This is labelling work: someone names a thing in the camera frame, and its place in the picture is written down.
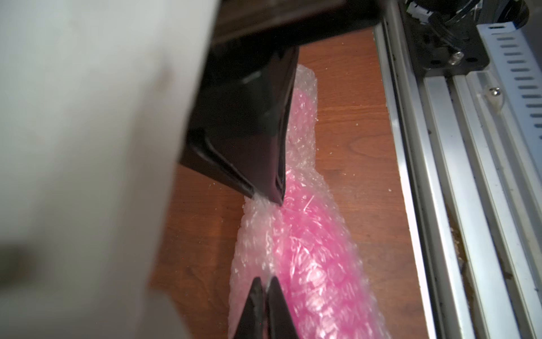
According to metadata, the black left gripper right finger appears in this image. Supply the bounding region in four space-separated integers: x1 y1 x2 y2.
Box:
265 276 299 339

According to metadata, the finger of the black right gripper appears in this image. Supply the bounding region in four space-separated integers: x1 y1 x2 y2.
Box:
179 47 299 205

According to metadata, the pink plastic wine glass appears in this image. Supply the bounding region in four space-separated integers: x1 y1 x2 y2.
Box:
273 90 390 338

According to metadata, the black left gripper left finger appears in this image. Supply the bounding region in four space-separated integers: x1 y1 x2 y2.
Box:
233 277 266 339

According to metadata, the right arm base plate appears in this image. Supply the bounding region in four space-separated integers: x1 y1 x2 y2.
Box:
399 0 529 78

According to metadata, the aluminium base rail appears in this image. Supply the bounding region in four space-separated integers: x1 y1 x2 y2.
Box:
374 1 541 338

